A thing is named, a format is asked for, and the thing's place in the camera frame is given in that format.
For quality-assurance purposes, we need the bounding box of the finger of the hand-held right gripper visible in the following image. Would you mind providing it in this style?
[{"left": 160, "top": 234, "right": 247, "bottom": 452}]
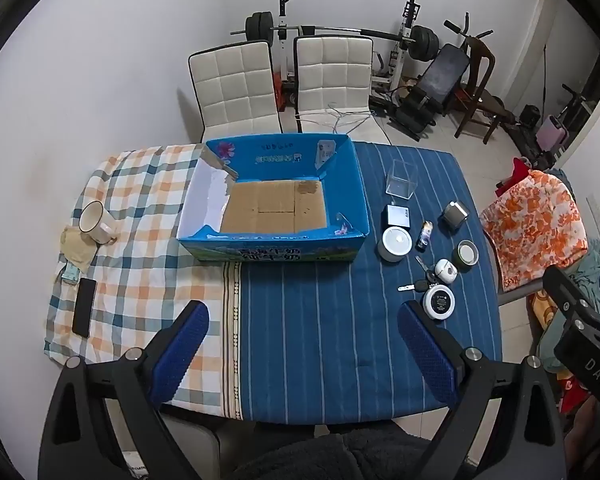
[{"left": 544, "top": 265, "right": 600, "bottom": 332}]

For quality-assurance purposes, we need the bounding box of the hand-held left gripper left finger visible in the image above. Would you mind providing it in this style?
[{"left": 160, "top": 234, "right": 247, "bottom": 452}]
[{"left": 39, "top": 300, "right": 211, "bottom": 480}]

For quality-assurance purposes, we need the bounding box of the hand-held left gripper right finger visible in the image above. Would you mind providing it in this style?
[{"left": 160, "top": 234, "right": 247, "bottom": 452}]
[{"left": 397, "top": 301, "right": 567, "bottom": 480}]

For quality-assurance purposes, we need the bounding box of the white jar with black label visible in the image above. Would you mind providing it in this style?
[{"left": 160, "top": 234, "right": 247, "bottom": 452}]
[{"left": 422, "top": 284, "right": 456, "bottom": 321}]

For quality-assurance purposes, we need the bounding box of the blue cardboard box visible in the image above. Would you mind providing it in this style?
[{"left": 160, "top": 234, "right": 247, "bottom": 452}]
[{"left": 176, "top": 133, "right": 371, "bottom": 264}]

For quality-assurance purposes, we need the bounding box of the yellow cartoon printed cloth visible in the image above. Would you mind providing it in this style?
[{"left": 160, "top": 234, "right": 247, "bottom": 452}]
[{"left": 527, "top": 290, "right": 562, "bottom": 357}]

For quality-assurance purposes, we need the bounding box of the teal cloth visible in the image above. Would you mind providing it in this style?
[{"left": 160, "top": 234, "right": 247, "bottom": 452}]
[{"left": 535, "top": 252, "right": 600, "bottom": 376}]

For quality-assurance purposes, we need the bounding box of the bunch of keys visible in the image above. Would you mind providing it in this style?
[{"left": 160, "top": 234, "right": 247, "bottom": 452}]
[{"left": 397, "top": 256, "right": 441, "bottom": 294}]

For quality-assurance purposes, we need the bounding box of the small white round case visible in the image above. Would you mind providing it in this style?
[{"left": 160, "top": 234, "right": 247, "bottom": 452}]
[{"left": 434, "top": 258, "right": 459, "bottom": 287}]

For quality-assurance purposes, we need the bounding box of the orange floral cloth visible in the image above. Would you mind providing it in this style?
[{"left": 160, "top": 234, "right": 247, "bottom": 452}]
[{"left": 480, "top": 170, "right": 590, "bottom": 292}]

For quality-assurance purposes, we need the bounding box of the plaid checked cloth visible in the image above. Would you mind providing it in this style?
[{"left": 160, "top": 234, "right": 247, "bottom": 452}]
[{"left": 44, "top": 144, "right": 244, "bottom": 419}]

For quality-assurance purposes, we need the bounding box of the green round tin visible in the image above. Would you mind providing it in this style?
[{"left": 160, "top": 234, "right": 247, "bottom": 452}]
[{"left": 454, "top": 240, "right": 480, "bottom": 267}]

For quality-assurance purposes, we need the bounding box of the black phone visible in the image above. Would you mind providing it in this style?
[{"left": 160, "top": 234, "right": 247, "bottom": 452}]
[{"left": 71, "top": 278, "right": 98, "bottom": 338}]

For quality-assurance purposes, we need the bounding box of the white round jar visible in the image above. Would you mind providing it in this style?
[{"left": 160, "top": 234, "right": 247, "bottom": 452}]
[{"left": 377, "top": 226, "right": 414, "bottom": 263}]

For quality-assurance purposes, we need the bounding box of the blue striped cloth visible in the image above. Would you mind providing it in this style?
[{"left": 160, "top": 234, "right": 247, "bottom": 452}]
[{"left": 222, "top": 141, "right": 504, "bottom": 422}]

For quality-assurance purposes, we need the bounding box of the grey metal box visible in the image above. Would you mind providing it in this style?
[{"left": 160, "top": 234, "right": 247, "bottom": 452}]
[{"left": 441, "top": 201, "right": 470, "bottom": 233}]

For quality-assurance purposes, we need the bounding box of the small white square box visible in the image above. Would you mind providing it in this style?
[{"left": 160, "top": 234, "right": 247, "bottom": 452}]
[{"left": 384, "top": 204, "right": 411, "bottom": 229}]

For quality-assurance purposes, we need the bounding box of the beige coaster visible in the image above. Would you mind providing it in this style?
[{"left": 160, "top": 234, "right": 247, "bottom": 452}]
[{"left": 61, "top": 225, "right": 101, "bottom": 274}]

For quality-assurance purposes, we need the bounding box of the red cloth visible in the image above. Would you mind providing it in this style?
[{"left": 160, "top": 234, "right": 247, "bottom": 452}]
[{"left": 495, "top": 157, "right": 532, "bottom": 197}]

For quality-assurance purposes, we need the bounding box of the dark fleece clothing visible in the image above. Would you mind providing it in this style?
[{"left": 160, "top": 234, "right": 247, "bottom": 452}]
[{"left": 220, "top": 422, "right": 433, "bottom": 480}]

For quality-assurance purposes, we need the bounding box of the white mug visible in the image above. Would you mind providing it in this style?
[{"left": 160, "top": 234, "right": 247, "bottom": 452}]
[{"left": 78, "top": 201, "right": 119, "bottom": 246}]

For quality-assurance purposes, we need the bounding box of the pink bag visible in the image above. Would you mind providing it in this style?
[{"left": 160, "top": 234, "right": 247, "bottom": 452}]
[{"left": 536, "top": 115, "right": 569, "bottom": 154}]

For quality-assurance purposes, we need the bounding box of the clear plastic box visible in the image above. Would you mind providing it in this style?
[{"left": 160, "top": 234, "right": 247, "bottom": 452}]
[{"left": 386, "top": 159, "right": 420, "bottom": 200}]

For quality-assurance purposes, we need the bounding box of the brown wooden chair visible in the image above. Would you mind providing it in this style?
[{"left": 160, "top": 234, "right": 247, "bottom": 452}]
[{"left": 452, "top": 35, "right": 499, "bottom": 144}]

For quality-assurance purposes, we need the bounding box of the black exercise bench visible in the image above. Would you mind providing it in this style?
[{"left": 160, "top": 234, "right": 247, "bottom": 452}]
[{"left": 387, "top": 42, "right": 471, "bottom": 142}]

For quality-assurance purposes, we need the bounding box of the white padded chair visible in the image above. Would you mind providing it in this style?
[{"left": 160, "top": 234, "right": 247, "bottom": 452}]
[
  {"left": 187, "top": 40, "right": 284, "bottom": 144},
  {"left": 292, "top": 35, "right": 392, "bottom": 147}
]

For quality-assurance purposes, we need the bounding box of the barbell with black plates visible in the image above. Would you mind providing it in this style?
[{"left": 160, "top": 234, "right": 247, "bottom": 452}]
[{"left": 230, "top": 10, "right": 440, "bottom": 62}]

